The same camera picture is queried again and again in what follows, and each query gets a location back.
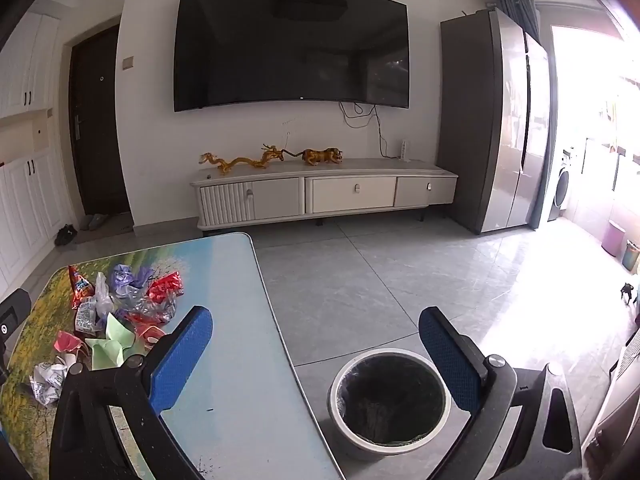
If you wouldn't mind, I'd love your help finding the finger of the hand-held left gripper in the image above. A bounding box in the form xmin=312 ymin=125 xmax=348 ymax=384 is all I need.
xmin=0 ymin=289 xmax=32 ymax=380

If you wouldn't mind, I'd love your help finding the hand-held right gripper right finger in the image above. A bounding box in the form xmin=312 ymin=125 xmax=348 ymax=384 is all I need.
xmin=418 ymin=306 xmax=583 ymax=480

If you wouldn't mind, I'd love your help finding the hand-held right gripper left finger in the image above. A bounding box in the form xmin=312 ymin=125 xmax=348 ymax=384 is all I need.
xmin=49 ymin=305 xmax=214 ymax=480

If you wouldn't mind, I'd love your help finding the red white paper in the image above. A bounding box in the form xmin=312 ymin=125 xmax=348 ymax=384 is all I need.
xmin=127 ymin=312 xmax=168 ymax=348

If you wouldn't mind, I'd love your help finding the clear plastic wrapper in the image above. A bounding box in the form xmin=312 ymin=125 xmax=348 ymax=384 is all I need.
xmin=112 ymin=295 xmax=178 ymax=328

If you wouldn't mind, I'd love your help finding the green paper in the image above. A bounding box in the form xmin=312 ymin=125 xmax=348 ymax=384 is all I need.
xmin=85 ymin=311 xmax=146 ymax=367

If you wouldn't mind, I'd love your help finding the pink paper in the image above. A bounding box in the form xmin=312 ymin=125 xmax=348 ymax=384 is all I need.
xmin=53 ymin=330 xmax=86 ymax=356

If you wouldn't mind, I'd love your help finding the red wrapper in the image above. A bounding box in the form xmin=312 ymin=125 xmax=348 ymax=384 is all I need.
xmin=147 ymin=271 xmax=185 ymax=306

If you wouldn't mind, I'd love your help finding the red snack bag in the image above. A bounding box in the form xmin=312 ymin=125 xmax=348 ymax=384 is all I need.
xmin=67 ymin=265 xmax=96 ymax=311

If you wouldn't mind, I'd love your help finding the white round trash bin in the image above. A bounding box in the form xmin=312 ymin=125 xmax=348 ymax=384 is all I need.
xmin=327 ymin=346 xmax=448 ymax=463

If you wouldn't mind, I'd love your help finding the white labelled packet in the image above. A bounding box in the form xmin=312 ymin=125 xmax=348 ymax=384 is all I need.
xmin=74 ymin=296 xmax=101 ymax=333

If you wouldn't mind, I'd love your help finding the white printed paper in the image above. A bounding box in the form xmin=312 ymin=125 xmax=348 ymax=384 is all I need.
xmin=29 ymin=357 xmax=70 ymax=407

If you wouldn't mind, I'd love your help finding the clear plastic bag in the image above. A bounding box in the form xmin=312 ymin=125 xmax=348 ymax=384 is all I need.
xmin=92 ymin=272 xmax=116 ymax=328

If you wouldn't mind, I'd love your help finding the lilac plastic bag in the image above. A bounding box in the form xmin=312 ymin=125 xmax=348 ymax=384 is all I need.
xmin=111 ymin=264 xmax=138 ymax=292

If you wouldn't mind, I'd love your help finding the white built-in cabinet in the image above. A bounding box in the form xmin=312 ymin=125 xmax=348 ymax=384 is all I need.
xmin=0 ymin=10 xmax=76 ymax=306

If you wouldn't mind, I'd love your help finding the brown doormat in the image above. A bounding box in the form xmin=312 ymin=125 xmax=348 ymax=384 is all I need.
xmin=75 ymin=212 xmax=135 ymax=245

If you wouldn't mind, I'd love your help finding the dark brown entrance door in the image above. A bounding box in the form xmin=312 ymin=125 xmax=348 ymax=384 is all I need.
xmin=69 ymin=24 xmax=132 ymax=218

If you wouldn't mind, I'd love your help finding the white television cabinet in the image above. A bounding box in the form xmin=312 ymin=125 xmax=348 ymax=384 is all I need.
xmin=189 ymin=157 xmax=459 ymax=233

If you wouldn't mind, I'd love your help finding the golden dragon figurine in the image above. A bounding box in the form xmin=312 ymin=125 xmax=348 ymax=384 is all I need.
xmin=199 ymin=144 xmax=288 ymax=177

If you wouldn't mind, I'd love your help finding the pink waste bin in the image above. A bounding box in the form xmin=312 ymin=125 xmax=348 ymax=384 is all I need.
xmin=601 ymin=220 xmax=626 ymax=257

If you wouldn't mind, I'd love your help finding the white washing machine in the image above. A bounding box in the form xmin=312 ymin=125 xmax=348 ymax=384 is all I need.
xmin=547 ymin=147 xmax=578 ymax=222

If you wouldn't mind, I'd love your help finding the teal waste bin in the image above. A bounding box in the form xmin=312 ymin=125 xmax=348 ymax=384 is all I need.
xmin=621 ymin=240 xmax=640 ymax=275

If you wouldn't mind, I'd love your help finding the golden tiger figurine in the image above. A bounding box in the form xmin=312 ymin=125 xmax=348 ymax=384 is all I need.
xmin=285 ymin=147 xmax=345 ymax=167

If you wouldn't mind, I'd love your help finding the grey double door refrigerator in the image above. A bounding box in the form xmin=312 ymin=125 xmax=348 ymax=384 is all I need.
xmin=439 ymin=7 xmax=551 ymax=235

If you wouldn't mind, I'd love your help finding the grey blue curtain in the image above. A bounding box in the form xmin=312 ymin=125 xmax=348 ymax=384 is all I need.
xmin=495 ymin=0 xmax=543 ymax=43

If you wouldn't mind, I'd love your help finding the black television cable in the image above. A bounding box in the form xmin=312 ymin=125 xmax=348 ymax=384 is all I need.
xmin=339 ymin=101 xmax=396 ymax=160

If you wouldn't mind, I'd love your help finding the black wall television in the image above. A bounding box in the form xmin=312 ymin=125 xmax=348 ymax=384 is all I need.
xmin=173 ymin=0 xmax=411 ymax=112

